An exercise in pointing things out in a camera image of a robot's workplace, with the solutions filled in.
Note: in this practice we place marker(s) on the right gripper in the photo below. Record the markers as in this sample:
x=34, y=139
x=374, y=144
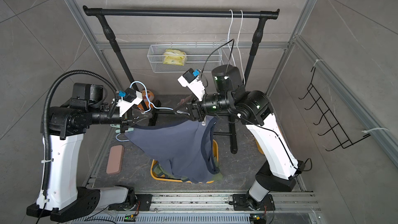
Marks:
x=196, y=106

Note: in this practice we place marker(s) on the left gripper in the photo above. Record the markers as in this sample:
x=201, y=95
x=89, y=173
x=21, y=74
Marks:
x=127, y=121

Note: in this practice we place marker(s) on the light blue wire hanger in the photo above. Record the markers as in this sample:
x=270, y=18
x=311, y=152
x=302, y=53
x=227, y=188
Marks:
x=153, y=108

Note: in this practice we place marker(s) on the green clothespin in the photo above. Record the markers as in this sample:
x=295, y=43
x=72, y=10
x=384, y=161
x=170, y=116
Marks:
x=120, y=129

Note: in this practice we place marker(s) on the navy blue tank top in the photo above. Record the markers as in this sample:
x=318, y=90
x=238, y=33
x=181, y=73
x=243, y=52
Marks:
x=183, y=149

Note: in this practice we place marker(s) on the green tank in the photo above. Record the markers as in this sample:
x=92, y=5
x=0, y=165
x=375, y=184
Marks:
x=158, y=173

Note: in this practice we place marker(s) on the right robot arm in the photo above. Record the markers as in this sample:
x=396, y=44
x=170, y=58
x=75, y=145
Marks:
x=252, y=109

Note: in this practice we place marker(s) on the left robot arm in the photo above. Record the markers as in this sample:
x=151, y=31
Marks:
x=63, y=129

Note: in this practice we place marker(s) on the orange toy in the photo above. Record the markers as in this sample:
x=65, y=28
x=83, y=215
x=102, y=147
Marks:
x=151, y=99

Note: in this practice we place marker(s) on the yellow tissue pack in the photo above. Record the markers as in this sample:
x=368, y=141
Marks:
x=174, y=57

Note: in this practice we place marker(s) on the large yellow tray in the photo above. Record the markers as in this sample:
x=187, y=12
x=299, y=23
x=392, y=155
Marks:
x=215, y=149

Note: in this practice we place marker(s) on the pink rectangular block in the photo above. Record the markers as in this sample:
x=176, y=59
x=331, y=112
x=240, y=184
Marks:
x=114, y=164

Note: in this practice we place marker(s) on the small yellow bin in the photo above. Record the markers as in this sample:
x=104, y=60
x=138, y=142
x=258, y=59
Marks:
x=259, y=147

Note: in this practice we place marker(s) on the black clothes rack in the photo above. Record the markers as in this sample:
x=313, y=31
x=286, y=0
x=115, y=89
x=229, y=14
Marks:
x=101, y=14

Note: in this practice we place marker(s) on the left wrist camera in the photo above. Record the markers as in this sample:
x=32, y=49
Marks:
x=128, y=98

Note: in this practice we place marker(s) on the white wire mesh basket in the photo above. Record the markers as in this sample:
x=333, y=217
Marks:
x=200, y=56

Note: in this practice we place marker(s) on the metal base rail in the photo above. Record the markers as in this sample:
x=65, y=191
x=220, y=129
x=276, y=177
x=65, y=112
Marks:
x=213, y=208

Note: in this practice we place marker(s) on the black wall hook rack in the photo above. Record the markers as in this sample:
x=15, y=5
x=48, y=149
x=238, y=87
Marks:
x=328, y=117

